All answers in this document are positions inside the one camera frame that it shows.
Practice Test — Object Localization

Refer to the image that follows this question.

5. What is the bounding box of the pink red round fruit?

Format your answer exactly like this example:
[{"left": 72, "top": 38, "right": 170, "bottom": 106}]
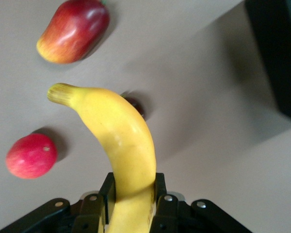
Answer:
[{"left": 5, "top": 133, "right": 58, "bottom": 180}]

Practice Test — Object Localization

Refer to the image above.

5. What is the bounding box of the black plastic box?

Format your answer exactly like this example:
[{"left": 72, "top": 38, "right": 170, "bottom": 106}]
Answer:
[{"left": 244, "top": 0, "right": 291, "bottom": 122}]

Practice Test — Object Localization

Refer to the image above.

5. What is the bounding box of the red orange mango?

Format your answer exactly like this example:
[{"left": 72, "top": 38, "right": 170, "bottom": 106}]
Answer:
[{"left": 36, "top": 0, "right": 111, "bottom": 65}]

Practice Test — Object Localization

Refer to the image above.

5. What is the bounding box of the yellow banana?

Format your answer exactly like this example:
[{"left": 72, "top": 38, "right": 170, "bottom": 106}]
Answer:
[{"left": 47, "top": 83, "right": 158, "bottom": 233}]

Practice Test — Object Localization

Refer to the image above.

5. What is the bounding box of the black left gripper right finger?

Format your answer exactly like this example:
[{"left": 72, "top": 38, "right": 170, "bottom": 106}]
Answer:
[{"left": 151, "top": 172, "right": 179, "bottom": 233}]

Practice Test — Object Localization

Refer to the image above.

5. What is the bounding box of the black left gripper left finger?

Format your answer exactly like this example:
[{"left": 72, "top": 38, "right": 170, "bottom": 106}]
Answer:
[{"left": 74, "top": 172, "right": 116, "bottom": 233}]

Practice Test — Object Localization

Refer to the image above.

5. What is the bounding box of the dark purple plum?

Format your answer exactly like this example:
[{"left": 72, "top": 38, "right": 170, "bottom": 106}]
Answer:
[{"left": 120, "top": 91, "right": 146, "bottom": 120}]

